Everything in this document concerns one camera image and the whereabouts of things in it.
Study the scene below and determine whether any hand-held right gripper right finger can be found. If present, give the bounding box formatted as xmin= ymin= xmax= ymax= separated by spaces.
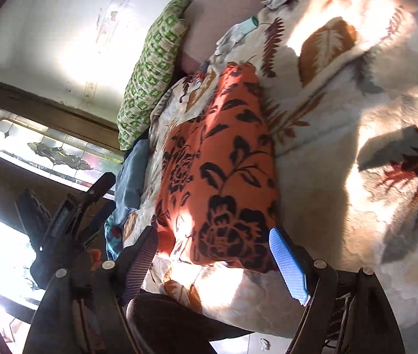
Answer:
xmin=268 ymin=227 xmax=407 ymax=354

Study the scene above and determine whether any pink cushion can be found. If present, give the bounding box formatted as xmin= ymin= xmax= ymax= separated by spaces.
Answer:
xmin=179 ymin=0 xmax=287 ymax=74

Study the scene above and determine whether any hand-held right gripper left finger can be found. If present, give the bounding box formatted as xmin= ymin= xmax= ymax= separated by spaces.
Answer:
xmin=22 ymin=225 xmax=160 ymax=354

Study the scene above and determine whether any green checkered pillow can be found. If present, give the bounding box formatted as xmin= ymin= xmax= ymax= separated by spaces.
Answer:
xmin=117 ymin=0 xmax=191 ymax=151

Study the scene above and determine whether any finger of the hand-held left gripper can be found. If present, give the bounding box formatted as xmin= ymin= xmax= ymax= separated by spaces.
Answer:
xmin=84 ymin=171 xmax=117 ymax=212

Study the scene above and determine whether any orange floral shirt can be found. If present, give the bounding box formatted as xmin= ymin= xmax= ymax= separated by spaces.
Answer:
xmin=155 ymin=63 xmax=281 ymax=273

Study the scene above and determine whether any teal striped garment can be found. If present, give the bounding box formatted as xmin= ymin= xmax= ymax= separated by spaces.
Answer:
xmin=104 ymin=212 xmax=128 ymax=262

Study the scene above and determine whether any pale glove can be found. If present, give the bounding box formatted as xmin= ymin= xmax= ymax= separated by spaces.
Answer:
xmin=214 ymin=15 xmax=259 ymax=56

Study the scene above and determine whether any blue cloth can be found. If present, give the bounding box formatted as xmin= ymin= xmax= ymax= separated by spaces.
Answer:
xmin=114 ymin=139 xmax=151 ymax=225

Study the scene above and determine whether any stained glass window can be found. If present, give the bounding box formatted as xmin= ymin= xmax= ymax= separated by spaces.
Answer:
xmin=0 ymin=109 xmax=125 ymax=192

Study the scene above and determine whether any leaf-print blanket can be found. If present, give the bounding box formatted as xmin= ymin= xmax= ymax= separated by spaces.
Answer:
xmin=120 ymin=0 xmax=418 ymax=340

